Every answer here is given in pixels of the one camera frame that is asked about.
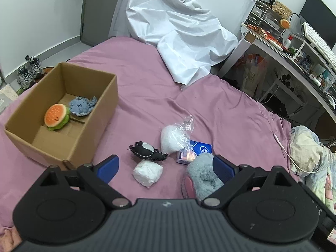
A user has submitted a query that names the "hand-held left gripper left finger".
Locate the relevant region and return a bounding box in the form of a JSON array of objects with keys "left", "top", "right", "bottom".
[{"left": 34, "top": 155, "right": 132, "bottom": 208}]

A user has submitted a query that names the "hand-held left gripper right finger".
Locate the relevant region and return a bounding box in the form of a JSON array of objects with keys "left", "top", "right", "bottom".
[{"left": 202, "top": 155, "right": 300, "bottom": 208}]

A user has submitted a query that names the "grey fluffy slipper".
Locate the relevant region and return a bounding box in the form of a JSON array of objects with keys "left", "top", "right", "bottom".
[{"left": 181, "top": 154, "right": 226, "bottom": 199}]

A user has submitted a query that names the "blue tissue packet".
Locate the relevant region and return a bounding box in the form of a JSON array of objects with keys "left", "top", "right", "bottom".
[{"left": 176, "top": 140, "right": 212, "bottom": 164}]

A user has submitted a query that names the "brown cardboard box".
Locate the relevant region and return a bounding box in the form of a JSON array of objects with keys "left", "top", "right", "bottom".
[{"left": 4, "top": 62, "right": 118, "bottom": 171}]

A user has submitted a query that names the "white soft bundle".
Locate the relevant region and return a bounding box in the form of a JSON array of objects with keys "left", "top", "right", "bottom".
[{"left": 133, "top": 160, "right": 163, "bottom": 188}]

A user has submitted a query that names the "black toy with studs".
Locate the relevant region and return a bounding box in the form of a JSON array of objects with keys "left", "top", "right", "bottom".
[{"left": 129, "top": 142, "right": 168, "bottom": 161}]

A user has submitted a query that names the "clear bag of white stuffing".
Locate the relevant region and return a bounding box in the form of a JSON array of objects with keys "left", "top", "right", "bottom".
[{"left": 160, "top": 116, "right": 194, "bottom": 154}]

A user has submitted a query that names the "blue-grey knitted plush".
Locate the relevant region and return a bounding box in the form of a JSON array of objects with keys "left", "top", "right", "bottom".
[{"left": 69, "top": 96, "right": 98, "bottom": 117}]

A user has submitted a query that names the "orange burger plush toy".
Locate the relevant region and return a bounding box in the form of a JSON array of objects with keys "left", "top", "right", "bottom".
[{"left": 44, "top": 104, "right": 71, "bottom": 131}]

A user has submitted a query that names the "floral blanket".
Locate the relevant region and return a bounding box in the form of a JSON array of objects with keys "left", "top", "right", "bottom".
[{"left": 290, "top": 126, "right": 336, "bottom": 213}]

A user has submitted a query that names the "plastic bag under desk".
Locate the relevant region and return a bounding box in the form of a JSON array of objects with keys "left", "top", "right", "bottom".
[{"left": 241, "top": 54, "right": 267, "bottom": 97}]

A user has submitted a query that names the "grey sneaker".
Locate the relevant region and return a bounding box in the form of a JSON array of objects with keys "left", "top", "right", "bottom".
[
  {"left": 17, "top": 66, "right": 34, "bottom": 89},
  {"left": 28, "top": 56, "right": 45, "bottom": 79}
]

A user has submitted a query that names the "white desk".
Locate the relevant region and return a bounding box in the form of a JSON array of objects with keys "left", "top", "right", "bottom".
[{"left": 218, "top": 24, "right": 336, "bottom": 126}]

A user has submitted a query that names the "white draped sheet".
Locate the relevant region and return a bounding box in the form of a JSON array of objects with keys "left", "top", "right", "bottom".
[{"left": 109, "top": 0, "right": 238, "bottom": 91}]

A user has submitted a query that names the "grey door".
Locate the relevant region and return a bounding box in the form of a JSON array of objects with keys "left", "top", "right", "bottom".
[{"left": 80, "top": 0, "right": 124, "bottom": 47}]

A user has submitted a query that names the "grey drawer organizer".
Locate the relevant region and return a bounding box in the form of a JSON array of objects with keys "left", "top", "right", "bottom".
[{"left": 245, "top": 0, "right": 286, "bottom": 40}]

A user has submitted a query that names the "white keyboard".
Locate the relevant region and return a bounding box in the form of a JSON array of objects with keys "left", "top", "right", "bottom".
[{"left": 302, "top": 22, "right": 336, "bottom": 71}]

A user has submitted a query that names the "wicker basket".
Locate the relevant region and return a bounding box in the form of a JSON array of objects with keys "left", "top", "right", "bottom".
[{"left": 273, "top": 1, "right": 292, "bottom": 19}]

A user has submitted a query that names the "black monitor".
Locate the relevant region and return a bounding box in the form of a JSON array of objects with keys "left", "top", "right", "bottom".
[{"left": 299, "top": 0, "right": 336, "bottom": 50}]

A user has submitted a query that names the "white charging cable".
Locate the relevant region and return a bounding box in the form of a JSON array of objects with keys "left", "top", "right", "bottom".
[{"left": 273, "top": 133, "right": 318, "bottom": 175}]

